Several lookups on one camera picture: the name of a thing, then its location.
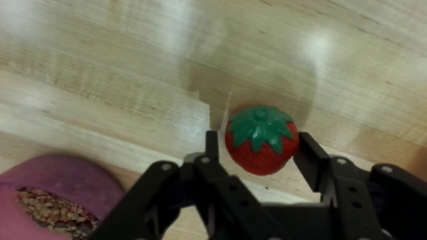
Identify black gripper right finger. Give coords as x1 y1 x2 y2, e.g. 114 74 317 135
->
293 130 427 240

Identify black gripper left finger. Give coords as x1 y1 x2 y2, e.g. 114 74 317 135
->
89 129 286 240

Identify seeds in pink bowl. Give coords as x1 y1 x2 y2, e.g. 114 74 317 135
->
17 185 101 240

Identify pink bowl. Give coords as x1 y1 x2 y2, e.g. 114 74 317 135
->
0 153 127 240

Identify red strawberry toy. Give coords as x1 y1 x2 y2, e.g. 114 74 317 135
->
225 103 301 175

